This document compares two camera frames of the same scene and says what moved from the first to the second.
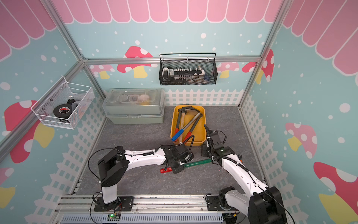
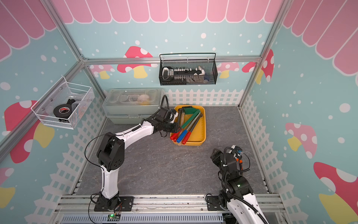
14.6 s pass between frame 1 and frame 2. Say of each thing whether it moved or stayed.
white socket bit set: stayed
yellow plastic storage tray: stayed
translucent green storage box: stayed
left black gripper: moved
